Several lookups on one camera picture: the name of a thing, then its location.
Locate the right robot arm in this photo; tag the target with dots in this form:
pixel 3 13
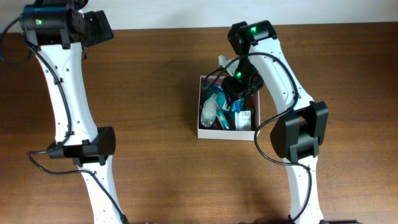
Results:
pixel 300 123

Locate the white cardboard box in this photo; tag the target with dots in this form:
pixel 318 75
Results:
pixel 216 131

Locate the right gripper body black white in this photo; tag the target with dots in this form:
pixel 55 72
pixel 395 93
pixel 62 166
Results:
pixel 237 91

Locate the teal mouthwash bottle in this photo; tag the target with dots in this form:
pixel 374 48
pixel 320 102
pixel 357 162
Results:
pixel 221 100

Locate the green toothpaste tube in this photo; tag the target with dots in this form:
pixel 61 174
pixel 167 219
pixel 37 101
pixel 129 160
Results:
pixel 222 119

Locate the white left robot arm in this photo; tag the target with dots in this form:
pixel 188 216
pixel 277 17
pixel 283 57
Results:
pixel 58 33

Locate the blue disposable razor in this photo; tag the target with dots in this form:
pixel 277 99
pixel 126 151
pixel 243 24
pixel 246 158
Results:
pixel 238 107

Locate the blue white toothbrush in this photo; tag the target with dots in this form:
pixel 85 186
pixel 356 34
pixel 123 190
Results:
pixel 209 86

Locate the clear spray bottle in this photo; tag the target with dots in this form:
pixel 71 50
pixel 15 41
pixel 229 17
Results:
pixel 208 114

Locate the green white soap box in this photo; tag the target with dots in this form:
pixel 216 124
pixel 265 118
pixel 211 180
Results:
pixel 242 121

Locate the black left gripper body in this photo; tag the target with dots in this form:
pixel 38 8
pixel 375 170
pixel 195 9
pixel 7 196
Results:
pixel 97 27

